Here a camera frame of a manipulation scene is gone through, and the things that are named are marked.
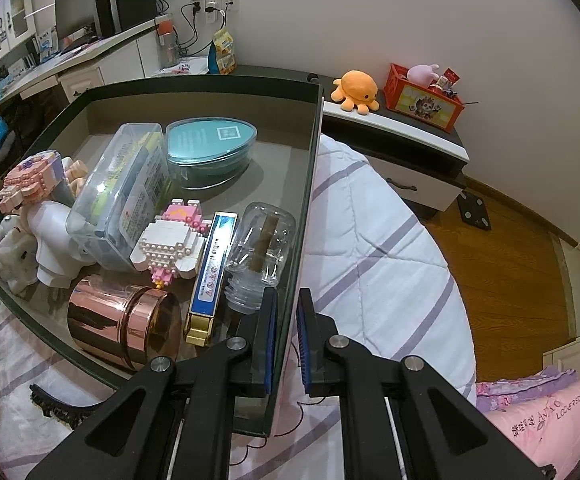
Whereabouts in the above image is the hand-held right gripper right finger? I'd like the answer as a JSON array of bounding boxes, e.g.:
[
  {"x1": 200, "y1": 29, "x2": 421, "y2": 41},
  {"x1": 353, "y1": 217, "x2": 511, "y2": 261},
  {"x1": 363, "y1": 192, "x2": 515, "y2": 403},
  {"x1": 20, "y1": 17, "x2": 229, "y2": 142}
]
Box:
[{"x1": 297, "y1": 287, "x2": 558, "y2": 480}]

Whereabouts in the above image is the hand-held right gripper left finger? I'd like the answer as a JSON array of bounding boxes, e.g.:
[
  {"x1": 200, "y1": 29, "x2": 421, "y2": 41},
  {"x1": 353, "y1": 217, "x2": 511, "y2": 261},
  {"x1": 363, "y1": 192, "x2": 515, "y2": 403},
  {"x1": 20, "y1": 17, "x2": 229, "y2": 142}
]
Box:
[{"x1": 25, "y1": 287, "x2": 278, "y2": 480}]

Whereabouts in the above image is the blue labelled metallic box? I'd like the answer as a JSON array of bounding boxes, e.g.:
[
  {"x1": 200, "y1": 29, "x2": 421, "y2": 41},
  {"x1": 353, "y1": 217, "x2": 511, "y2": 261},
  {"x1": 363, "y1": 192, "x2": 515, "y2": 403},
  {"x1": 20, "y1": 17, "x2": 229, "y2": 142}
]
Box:
[{"x1": 184, "y1": 211, "x2": 239, "y2": 347}]

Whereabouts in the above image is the white cat brick figure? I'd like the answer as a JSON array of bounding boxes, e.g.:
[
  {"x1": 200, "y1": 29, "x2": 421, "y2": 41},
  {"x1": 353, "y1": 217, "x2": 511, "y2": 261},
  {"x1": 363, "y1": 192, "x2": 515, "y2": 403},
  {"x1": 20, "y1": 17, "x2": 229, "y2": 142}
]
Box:
[{"x1": 130, "y1": 199, "x2": 215, "y2": 288}]

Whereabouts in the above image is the rose gold canister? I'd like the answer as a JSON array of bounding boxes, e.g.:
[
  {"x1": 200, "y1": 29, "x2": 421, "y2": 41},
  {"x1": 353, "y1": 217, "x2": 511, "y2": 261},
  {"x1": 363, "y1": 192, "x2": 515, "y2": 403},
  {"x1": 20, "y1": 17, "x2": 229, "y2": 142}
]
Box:
[{"x1": 66, "y1": 276, "x2": 183, "y2": 372}]

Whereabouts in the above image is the pink box with black rim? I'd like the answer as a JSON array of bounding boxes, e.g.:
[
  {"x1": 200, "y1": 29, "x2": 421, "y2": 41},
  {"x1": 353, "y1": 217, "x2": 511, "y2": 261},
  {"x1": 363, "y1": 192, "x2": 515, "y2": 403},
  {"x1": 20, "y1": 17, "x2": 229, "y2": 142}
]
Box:
[{"x1": 0, "y1": 76, "x2": 325, "y2": 437}]

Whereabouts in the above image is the clear plastic pen case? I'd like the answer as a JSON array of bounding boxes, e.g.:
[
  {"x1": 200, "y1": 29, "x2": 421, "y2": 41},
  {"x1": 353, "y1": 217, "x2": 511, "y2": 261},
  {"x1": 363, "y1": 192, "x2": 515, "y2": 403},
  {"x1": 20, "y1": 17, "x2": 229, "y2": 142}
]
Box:
[{"x1": 66, "y1": 122, "x2": 173, "y2": 271}]

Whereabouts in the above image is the teal brush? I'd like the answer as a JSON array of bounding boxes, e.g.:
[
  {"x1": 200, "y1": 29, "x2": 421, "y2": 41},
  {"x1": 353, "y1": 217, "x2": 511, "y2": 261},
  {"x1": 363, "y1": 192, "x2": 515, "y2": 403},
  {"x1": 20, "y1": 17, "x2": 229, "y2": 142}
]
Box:
[{"x1": 165, "y1": 116, "x2": 258, "y2": 190}]

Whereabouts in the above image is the small beige doll figurine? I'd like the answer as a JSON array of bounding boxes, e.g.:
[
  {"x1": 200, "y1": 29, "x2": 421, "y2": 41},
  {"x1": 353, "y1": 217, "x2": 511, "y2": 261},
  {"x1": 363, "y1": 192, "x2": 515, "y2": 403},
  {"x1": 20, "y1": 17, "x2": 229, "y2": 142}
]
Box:
[{"x1": 60, "y1": 156, "x2": 91, "y2": 198}]

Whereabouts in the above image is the white bunny figure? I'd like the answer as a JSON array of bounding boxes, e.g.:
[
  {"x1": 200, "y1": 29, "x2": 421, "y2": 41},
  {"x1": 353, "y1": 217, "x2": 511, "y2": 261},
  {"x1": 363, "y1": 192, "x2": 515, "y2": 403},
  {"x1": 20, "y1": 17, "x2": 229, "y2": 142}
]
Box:
[{"x1": 0, "y1": 212, "x2": 38, "y2": 295}]

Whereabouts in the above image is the pink brick figure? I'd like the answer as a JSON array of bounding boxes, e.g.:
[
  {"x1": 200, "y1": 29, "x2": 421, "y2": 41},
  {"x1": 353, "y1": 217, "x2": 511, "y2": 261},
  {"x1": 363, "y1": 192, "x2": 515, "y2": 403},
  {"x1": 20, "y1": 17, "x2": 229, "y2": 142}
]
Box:
[{"x1": 0, "y1": 151, "x2": 66, "y2": 213}]

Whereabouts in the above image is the purple floral blanket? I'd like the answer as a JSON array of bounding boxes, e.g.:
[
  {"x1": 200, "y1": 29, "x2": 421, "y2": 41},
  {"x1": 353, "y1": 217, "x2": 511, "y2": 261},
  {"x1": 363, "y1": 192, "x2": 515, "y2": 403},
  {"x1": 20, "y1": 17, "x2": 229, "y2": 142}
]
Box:
[{"x1": 474, "y1": 366, "x2": 578, "y2": 413}]

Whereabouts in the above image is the black and white nightstand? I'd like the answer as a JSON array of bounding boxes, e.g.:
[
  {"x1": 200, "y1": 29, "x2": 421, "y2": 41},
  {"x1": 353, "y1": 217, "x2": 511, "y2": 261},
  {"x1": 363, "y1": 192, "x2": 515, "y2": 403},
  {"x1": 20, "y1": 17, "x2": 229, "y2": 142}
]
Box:
[{"x1": 315, "y1": 72, "x2": 470, "y2": 221}]

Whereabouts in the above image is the black flower hair clip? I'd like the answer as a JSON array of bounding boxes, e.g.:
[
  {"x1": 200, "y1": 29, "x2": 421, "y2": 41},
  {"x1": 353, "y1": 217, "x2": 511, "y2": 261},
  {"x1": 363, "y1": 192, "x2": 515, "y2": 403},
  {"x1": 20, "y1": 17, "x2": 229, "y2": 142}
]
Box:
[{"x1": 29, "y1": 383, "x2": 103, "y2": 430}]

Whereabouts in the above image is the pink printed pillow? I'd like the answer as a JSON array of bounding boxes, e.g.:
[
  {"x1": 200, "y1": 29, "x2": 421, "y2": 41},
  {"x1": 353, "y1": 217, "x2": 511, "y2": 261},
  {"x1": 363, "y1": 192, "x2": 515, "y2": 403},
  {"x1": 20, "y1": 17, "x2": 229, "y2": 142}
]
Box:
[{"x1": 474, "y1": 367, "x2": 580, "y2": 480}]

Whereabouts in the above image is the orange octopus plush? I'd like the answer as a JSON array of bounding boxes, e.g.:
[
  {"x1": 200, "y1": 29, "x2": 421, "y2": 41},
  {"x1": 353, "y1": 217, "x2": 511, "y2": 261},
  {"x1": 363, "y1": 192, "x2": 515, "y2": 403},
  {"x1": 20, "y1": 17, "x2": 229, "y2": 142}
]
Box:
[{"x1": 331, "y1": 70, "x2": 381, "y2": 117}]

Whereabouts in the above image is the red printed crate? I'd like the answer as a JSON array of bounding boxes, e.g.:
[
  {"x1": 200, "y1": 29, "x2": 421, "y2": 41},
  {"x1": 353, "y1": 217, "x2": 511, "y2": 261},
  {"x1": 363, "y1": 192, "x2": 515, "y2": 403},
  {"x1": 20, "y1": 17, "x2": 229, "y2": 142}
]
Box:
[{"x1": 384, "y1": 62, "x2": 465, "y2": 133}]

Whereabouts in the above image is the yellow snack bag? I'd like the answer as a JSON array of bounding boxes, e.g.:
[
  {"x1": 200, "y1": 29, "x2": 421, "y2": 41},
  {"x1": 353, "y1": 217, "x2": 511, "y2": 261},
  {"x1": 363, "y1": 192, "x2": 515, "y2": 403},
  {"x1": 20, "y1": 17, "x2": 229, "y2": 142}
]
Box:
[{"x1": 207, "y1": 27, "x2": 238, "y2": 76}]

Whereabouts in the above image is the pink plush toy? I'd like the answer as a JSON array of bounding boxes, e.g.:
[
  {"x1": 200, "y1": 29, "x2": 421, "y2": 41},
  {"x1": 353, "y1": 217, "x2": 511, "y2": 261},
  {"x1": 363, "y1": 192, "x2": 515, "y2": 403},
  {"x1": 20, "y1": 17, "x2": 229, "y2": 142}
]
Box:
[{"x1": 406, "y1": 63, "x2": 441, "y2": 83}]

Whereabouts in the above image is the bottle with orange cap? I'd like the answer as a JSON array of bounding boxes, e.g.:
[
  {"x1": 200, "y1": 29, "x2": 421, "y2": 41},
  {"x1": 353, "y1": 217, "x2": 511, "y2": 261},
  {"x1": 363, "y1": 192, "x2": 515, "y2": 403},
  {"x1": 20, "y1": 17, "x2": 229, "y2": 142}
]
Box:
[{"x1": 156, "y1": 14, "x2": 181, "y2": 68}]

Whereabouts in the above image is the white desk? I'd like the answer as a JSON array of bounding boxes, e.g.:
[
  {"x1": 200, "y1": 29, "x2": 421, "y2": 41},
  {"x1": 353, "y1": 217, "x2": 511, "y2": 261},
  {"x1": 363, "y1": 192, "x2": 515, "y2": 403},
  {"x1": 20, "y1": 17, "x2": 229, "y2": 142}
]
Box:
[{"x1": 0, "y1": 17, "x2": 165, "y2": 111}]

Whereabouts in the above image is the blue box on desk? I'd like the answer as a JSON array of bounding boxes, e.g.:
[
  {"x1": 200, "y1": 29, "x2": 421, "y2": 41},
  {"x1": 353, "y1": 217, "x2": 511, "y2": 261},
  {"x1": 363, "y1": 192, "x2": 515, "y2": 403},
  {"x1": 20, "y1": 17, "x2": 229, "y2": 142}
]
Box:
[{"x1": 37, "y1": 30, "x2": 58, "y2": 63}]

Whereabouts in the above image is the black computer monitor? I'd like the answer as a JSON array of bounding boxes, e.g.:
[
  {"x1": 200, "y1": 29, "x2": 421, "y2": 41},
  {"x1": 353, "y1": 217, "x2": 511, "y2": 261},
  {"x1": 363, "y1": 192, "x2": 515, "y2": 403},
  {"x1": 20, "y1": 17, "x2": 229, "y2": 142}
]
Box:
[{"x1": 54, "y1": 0, "x2": 98, "y2": 46}]

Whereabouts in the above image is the white glass door cabinet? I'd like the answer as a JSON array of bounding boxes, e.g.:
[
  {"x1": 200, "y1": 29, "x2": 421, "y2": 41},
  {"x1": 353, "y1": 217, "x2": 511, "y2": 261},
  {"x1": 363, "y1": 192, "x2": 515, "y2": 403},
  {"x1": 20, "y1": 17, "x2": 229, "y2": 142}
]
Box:
[{"x1": 0, "y1": 0, "x2": 38, "y2": 61}]

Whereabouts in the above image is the black metal bracket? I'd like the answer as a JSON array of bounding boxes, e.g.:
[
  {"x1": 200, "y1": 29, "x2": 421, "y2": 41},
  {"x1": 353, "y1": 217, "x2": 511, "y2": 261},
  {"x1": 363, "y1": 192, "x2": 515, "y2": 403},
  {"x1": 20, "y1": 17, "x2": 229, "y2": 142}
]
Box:
[{"x1": 457, "y1": 191, "x2": 493, "y2": 231}]

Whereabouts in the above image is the white wall power outlet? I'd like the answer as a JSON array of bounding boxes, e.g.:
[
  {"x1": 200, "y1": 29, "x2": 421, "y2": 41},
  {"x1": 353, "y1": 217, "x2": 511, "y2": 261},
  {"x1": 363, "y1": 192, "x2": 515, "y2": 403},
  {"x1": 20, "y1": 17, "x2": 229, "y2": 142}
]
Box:
[{"x1": 191, "y1": 0, "x2": 241, "y2": 23}]

